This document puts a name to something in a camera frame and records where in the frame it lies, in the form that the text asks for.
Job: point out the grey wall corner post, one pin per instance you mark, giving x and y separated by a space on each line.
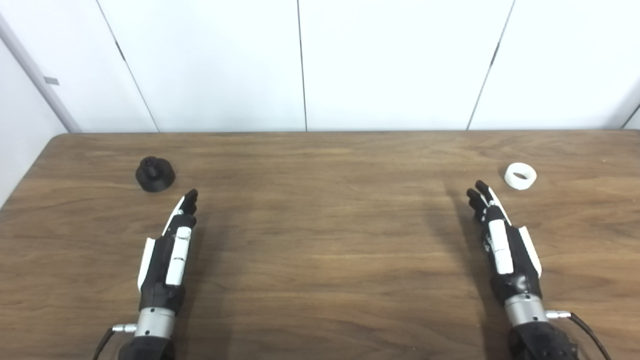
38 75

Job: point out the small grey wall tag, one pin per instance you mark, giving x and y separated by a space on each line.
51 80

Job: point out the round black part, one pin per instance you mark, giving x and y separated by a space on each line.
155 177

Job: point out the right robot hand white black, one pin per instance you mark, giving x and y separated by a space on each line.
515 265

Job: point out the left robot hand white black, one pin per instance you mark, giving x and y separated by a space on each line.
162 270

